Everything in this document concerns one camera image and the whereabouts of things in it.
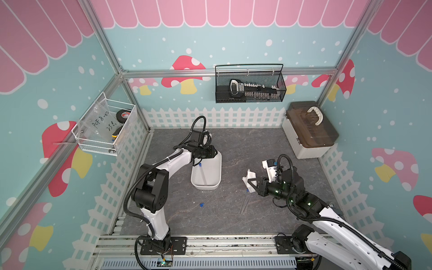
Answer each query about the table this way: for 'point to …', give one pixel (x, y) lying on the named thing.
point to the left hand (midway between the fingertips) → (215, 154)
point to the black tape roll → (122, 115)
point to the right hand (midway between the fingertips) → (248, 181)
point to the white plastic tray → (207, 174)
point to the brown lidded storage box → (309, 132)
